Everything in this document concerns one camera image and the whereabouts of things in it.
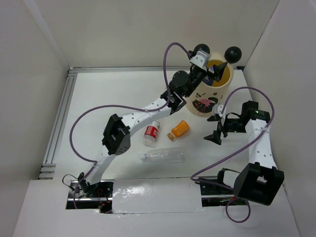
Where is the orange juice bottle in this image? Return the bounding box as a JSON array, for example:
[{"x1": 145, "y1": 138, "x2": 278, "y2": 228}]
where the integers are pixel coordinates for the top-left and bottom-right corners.
[{"x1": 167, "y1": 120, "x2": 190, "y2": 141}]

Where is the blue label white cap bottle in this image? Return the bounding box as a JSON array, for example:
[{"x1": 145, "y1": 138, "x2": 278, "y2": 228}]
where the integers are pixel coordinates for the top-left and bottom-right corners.
[{"x1": 203, "y1": 65, "x2": 218, "y2": 86}]

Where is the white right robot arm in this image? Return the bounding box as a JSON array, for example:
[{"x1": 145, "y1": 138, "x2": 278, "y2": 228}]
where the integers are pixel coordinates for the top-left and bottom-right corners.
[{"x1": 205, "y1": 101, "x2": 284, "y2": 205}]

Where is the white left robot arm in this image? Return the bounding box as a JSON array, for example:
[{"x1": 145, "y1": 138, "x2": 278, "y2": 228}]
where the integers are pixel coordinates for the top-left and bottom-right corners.
[{"x1": 78, "y1": 62, "x2": 228, "y2": 197}]

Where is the cream bin with black ears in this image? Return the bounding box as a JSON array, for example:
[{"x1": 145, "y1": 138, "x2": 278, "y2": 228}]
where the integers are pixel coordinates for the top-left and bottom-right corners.
[{"x1": 186, "y1": 46, "x2": 242, "y2": 118}]

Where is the clear unlabelled plastic bottle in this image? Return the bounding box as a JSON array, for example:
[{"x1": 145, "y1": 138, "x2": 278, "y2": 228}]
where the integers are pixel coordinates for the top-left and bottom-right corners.
[{"x1": 140, "y1": 148, "x2": 185, "y2": 163}]

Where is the red label red cap bottle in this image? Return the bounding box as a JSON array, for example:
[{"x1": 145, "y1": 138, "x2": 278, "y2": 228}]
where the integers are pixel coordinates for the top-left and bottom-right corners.
[{"x1": 143, "y1": 120, "x2": 160, "y2": 147}]

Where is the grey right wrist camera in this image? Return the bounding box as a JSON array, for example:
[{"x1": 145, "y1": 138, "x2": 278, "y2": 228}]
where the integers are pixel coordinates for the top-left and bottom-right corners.
[{"x1": 212, "y1": 104, "x2": 225, "y2": 117}]

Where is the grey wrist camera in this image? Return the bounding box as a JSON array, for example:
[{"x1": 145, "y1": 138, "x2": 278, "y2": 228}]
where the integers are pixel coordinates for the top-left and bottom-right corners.
[
  {"x1": 212, "y1": 104, "x2": 225, "y2": 117},
  {"x1": 190, "y1": 50, "x2": 210, "y2": 71}
]

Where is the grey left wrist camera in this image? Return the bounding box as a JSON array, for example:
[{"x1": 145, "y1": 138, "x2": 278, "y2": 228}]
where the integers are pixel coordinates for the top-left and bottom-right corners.
[{"x1": 190, "y1": 50, "x2": 210, "y2": 71}]

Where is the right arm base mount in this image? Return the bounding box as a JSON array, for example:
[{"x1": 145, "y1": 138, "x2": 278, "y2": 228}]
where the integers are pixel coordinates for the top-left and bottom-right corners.
[{"x1": 195, "y1": 181, "x2": 235, "y2": 207}]

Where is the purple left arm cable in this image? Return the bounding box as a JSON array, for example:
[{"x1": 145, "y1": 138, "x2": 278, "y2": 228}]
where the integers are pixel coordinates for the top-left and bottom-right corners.
[{"x1": 69, "y1": 42, "x2": 196, "y2": 210}]

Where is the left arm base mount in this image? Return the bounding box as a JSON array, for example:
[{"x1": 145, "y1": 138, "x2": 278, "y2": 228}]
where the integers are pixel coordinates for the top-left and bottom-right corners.
[{"x1": 62, "y1": 174, "x2": 114, "y2": 214}]

